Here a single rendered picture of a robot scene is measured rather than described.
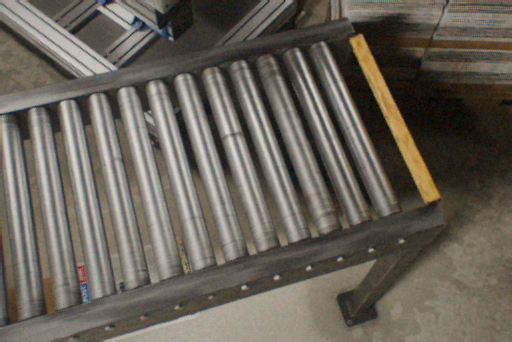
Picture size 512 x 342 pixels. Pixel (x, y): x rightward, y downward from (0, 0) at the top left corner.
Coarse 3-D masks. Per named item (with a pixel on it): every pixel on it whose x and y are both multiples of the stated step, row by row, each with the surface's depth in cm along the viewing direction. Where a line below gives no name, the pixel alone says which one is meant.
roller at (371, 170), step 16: (320, 48) 130; (320, 64) 128; (336, 64) 128; (320, 80) 129; (336, 80) 126; (336, 96) 124; (336, 112) 124; (352, 112) 122; (352, 128) 120; (352, 144) 120; (368, 144) 119; (368, 160) 117; (368, 176) 116; (384, 176) 116; (368, 192) 116; (384, 192) 114; (384, 208) 113; (400, 208) 113
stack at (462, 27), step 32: (352, 0) 165; (384, 0) 165; (416, 0) 164; (448, 0) 167; (480, 0) 164; (384, 32) 178; (416, 32) 177; (448, 32) 177; (480, 32) 177; (352, 64) 194; (384, 64) 193; (416, 64) 193; (448, 64) 192; (480, 64) 191; (352, 96) 210; (416, 96) 208; (448, 96) 208; (480, 96) 207
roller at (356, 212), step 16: (288, 64) 129; (304, 64) 128; (304, 80) 126; (304, 96) 124; (320, 96) 125; (304, 112) 124; (320, 112) 122; (320, 128) 120; (320, 144) 120; (336, 144) 119; (336, 160) 117; (336, 176) 116; (352, 176) 116; (336, 192) 116; (352, 192) 114; (352, 208) 112; (352, 224) 112
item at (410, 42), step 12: (444, 48) 183; (456, 48) 183; (468, 48) 183; (480, 48) 183; (492, 48) 183; (504, 48) 183; (348, 84) 204; (360, 84) 203; (396, 84) 202; (408, 84) 202; (420, 84) 202; (432, 84) 201; (444, 84) 201; (456, 84) 201; (468, 84) 201; (480, 84) 201; (492, 84) 201; (504, 84) 200
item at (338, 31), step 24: (336, 24) 133; (216, 48) 129; (240, 48) 129; (264, 48) 129; (288, 48) 130; (336, 48) 135; (120, 72) 125; (144, 72) 125; (168, 72) 126; (192, 72) 127; (0, 96) 122; (24, 96) 122; (48, 96) 122; (72, 96) 122; (144, 96) 129; (24, 120) 124
